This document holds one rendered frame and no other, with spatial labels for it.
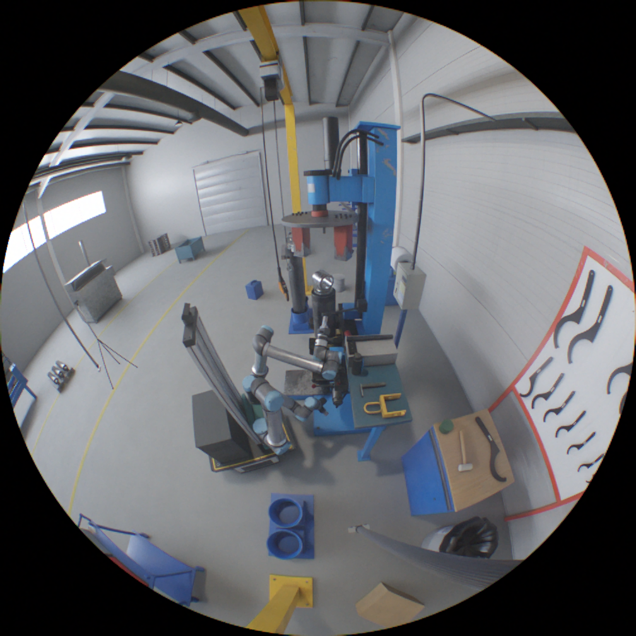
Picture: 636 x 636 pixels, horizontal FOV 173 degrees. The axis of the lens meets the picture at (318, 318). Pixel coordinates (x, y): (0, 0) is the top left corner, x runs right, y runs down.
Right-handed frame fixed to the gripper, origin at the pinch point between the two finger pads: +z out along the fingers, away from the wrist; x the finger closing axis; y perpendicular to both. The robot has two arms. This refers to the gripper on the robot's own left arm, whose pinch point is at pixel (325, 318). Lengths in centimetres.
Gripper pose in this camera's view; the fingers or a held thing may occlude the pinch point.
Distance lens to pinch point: 165.2
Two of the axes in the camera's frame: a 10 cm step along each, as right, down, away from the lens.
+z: 1.7, -9.5, 2.5
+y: -8.8, -2.6, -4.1
